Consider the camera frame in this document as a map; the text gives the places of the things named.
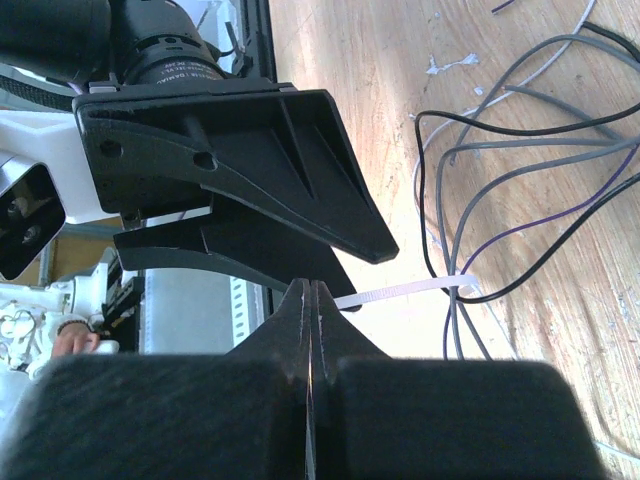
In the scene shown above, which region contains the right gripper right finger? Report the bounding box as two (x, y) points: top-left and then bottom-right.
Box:
(308, 282), (605, 479)

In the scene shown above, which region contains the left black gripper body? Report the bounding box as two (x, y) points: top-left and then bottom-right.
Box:
(74, 0), (301, 101)

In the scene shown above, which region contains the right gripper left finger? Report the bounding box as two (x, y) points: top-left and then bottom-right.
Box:
(1, 280), (312, 479)

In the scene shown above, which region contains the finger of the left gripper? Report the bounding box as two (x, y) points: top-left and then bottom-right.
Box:
(74, 89), (399, 264)
(114, 195), (356, 298)

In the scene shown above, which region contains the grey wire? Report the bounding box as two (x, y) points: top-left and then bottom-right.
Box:
(435, 34), (640, 361)

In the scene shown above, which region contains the clear zip tie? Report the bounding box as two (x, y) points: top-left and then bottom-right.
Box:
(334, 274), (477, 310)

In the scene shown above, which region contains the white thin wire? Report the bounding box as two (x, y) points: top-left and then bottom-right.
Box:
(411, 0), (640, 361)

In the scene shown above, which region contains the purple wire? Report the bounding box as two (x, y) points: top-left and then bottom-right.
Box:
(442, 0), (640, 360)

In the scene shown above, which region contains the black wire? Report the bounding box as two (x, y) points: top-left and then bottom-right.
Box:
(415, 21), (640, 305)

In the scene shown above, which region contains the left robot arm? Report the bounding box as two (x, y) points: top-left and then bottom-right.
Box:
(1, 1), (399, 310)

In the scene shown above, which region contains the distant person's hand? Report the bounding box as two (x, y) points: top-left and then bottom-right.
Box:
(51, 331), (100, 357)

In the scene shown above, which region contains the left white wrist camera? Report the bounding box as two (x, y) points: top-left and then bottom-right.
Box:
(1, 110), (108, 281)

